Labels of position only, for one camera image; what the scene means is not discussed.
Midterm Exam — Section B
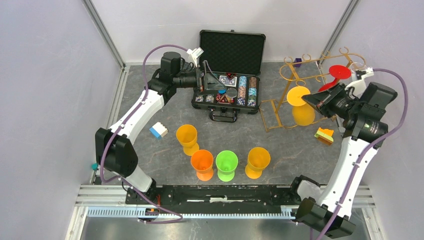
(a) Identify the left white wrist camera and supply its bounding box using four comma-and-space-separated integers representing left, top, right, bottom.
186, 47, 204, 67

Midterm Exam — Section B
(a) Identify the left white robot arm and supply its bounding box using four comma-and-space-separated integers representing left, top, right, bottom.
95, 48, 225, 204

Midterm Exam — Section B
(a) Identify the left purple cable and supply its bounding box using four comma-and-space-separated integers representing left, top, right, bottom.
99, 44, 190, 225

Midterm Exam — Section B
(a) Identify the orange green toy brick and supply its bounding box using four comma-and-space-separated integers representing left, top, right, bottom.
314, 127, 334, 146

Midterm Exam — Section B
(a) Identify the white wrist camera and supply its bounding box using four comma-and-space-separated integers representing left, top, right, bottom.
345, 67, 374, 98
186, 47, 204, 67

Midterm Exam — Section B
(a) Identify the yellow wine glass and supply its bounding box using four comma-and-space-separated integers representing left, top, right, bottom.
287, 86, 316, 126
176, 124, 200, 156
245, 147, 271, 179

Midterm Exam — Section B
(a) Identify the gold wine glass rack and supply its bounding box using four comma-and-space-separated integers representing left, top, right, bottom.
259, 46, 367, 133

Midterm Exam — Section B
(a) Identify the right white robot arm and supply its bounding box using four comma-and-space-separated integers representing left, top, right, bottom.
288, 82, 398, 239

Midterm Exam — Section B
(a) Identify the orange plastic wine glass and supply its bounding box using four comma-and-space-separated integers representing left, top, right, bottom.
190, 149, 214, 182

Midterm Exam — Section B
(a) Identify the black poker chip case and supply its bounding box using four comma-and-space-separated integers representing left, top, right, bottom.
191, 30, 266, 123

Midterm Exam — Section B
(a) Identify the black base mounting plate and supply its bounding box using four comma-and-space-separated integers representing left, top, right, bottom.
146, 184, 301, 215

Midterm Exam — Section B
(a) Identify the teal small object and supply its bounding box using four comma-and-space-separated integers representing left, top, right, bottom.
91, 163, 99, 171

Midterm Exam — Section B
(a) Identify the clear wine glass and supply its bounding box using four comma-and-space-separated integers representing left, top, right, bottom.
349, 62, 368, 73

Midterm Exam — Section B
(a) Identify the purple cable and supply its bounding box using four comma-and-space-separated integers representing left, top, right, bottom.
99, 44, 190, 225
309, 68, 409, 240

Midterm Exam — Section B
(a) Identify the red plastic wine glass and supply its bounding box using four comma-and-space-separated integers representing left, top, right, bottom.
318, 65, 351, 92

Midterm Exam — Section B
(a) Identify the red triangle all-in marker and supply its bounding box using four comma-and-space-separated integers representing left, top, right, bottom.
217, 94, 232, 104

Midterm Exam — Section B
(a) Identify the green plastic wine glass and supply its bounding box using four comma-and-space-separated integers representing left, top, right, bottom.
215, 150, 239, 182

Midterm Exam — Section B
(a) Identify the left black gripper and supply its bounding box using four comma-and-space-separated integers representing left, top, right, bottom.
173, 61, 226, 97

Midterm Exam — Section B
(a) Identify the yellow wine glass back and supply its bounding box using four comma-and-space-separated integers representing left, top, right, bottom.
287, 86, 316, 126

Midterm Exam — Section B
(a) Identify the playing card deck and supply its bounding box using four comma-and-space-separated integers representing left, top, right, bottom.
219, 75, 237, 87

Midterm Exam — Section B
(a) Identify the blue white toy brick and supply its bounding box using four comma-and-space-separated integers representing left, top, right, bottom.
149, 122, 168, 139

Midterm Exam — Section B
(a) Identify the white slotted cable duct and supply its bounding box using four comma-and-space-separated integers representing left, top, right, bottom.
86, 206, 297, 220

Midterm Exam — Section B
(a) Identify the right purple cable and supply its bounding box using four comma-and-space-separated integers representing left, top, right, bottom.
309, 68, 409, 240

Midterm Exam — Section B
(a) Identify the purple small block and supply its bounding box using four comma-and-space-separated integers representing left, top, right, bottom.
293, 57, 303, 68

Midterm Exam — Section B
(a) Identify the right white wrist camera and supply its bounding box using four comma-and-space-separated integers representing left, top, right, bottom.
345, 67, 374, 98

